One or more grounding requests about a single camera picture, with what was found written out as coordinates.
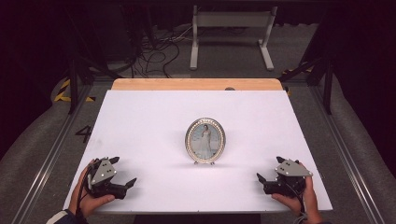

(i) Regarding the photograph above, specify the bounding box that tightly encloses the oval silver photo frame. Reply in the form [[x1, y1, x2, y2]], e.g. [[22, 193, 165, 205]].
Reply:
[[184, 117, 227, 166]]

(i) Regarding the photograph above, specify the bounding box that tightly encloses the left hand-held gripper cable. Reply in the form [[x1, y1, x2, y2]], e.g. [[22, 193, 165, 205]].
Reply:
[[75, 164, 94, 224]]

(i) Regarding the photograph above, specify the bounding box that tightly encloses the white metal stand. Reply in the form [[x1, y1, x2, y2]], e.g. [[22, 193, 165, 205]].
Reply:
[[190, 5, 278, 72]]

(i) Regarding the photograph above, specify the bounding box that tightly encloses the white board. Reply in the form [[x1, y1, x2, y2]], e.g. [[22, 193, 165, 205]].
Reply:
[[64, 90, 333, 215]]

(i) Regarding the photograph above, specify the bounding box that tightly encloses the yellow black floor tape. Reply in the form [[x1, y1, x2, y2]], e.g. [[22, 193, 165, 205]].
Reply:
[[53, 78, 96, 103], [281, 65, 313, 77]]

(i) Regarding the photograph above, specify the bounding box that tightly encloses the black metal stand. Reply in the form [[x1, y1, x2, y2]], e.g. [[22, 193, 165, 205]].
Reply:
[[278, 55, 335, 116], [66, 6, 122, 116]]

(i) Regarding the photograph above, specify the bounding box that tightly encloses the aluminium rail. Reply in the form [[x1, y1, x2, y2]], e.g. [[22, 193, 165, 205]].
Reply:
[[12, 83, 94, 224], [310, 85, 387, 224]]

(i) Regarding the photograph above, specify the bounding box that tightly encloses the tangle of black floor cables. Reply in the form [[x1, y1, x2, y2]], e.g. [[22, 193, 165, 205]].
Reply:
[[129, 26, 194, 78]]

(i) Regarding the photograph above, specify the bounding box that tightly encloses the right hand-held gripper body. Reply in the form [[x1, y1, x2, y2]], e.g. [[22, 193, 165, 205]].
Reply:
[[262, 158, 314, 199]]

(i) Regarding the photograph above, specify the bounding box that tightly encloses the hand-held gripper cable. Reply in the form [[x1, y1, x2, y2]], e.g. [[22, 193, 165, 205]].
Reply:
[[286, 183, 310, 224], [75, 164, 94, 224]]

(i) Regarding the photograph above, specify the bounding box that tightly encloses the person's left hand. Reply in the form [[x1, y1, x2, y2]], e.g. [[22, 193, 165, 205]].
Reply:
[[68, 159, 116, 218]]

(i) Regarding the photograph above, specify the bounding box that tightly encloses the person's right hand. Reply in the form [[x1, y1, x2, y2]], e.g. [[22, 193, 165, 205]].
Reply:
[[270, 175, 320, 218]]

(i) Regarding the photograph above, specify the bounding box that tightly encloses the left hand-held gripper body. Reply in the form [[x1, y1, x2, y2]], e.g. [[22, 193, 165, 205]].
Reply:
[[87, 157, 128, 200]]

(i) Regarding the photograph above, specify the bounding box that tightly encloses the right hand-held gripper cable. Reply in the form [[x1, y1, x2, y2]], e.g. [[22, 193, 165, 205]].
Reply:
[[286, 183, 310, 224]]

